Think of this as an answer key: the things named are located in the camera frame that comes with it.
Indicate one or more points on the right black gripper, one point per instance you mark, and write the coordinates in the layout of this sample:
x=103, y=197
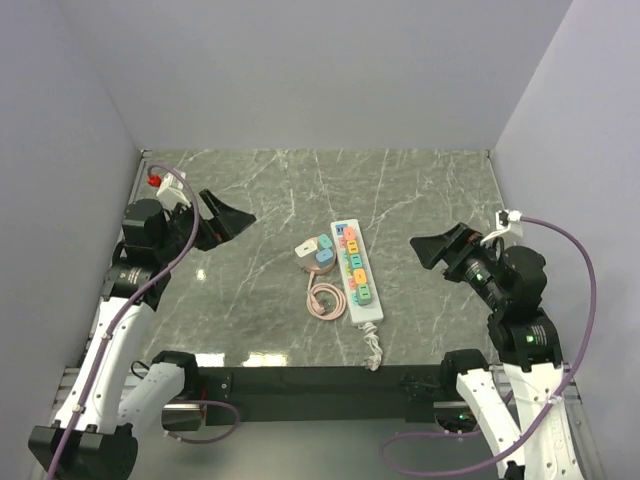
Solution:
x=431, y=249

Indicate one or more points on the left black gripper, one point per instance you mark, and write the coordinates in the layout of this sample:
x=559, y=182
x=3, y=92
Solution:
x=229, y=224

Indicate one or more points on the white charger plug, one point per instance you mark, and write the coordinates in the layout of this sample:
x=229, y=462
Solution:
x=306, y=249

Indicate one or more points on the round pink power socket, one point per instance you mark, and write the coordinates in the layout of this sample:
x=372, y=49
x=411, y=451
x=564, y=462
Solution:
x=310, y=264

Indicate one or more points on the teal charger plug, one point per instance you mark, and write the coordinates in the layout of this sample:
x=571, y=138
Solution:
x=324, y=242

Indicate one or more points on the blue charger plug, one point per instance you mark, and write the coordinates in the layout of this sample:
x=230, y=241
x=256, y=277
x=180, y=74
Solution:
x=324, y=258

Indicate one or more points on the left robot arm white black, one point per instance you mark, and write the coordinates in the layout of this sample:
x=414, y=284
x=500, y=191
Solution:
x=96, y=432

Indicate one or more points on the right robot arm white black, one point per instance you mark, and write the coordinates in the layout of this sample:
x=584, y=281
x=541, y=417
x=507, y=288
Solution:
x=536, y=441

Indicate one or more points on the white multicolour power strip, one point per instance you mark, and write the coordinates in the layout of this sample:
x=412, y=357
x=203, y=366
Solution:
x=363, y=301

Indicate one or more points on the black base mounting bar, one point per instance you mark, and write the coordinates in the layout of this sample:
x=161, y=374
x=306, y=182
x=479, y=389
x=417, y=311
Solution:
x=271, y=394

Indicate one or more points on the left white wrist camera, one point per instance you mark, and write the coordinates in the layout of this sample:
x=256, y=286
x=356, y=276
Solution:
x=169, y=191

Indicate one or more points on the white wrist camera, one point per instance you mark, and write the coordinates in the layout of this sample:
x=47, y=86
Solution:
x=169, y=191
x=508, y=224

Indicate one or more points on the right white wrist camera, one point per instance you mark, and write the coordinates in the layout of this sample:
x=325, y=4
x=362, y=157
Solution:
x=508, y=224

